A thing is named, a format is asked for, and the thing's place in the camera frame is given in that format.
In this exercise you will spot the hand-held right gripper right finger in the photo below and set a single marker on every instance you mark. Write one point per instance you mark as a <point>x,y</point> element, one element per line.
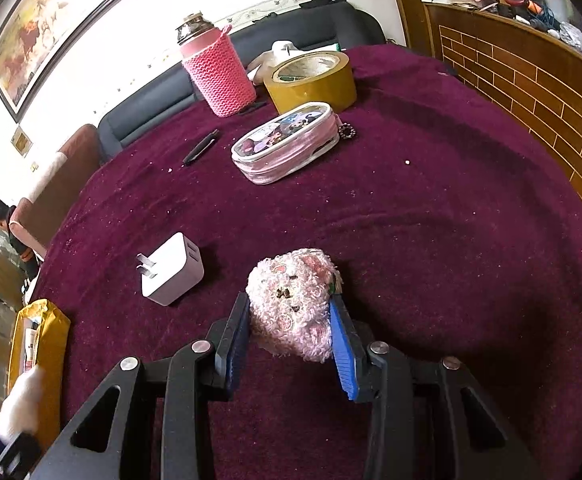
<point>343,355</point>

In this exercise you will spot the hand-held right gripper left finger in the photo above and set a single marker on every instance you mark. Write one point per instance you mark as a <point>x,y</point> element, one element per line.
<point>236,340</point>

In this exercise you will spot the pink fluffy plush item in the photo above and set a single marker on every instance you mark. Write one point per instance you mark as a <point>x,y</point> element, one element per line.
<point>291,300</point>

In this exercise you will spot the yellow cardboard box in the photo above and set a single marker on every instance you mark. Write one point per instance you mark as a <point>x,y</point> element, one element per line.
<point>53,340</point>

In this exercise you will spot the person's left hand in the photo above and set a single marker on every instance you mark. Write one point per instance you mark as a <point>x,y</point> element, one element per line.
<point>21,405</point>

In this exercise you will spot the burgundy tablecloth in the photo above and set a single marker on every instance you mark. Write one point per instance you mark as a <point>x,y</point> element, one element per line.
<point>446,210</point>

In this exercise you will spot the black pen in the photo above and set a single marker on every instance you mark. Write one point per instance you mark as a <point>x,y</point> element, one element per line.
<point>200,148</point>

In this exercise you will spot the clear pink pencil case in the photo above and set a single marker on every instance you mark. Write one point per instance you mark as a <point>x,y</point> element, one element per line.
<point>281,145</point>

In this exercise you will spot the brown upholstered chair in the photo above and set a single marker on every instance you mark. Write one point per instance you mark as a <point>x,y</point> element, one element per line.
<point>66,185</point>

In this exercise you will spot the dark grey sofa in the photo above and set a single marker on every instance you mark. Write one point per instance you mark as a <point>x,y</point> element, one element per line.
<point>146,110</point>

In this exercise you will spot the yellow packing tape roll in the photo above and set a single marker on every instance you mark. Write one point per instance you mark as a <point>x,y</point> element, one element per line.
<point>316,95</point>

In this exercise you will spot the pink knit-sleeved bottle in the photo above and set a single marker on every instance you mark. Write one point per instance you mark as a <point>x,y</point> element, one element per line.
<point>218,80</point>

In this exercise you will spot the brick-pattern wooden counter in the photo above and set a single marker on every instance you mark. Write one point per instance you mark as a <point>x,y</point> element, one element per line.
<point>521,90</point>

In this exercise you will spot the black cloth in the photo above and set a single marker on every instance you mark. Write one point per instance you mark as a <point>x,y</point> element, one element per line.
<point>321,1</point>

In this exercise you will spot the framed horse painting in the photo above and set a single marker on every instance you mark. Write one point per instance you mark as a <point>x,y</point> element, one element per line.
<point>46,25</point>

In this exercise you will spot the white wall charger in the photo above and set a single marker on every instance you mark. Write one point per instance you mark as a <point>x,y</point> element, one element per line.
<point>173,275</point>

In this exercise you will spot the gold wall plaque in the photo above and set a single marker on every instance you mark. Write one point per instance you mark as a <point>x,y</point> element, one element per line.
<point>21,141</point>

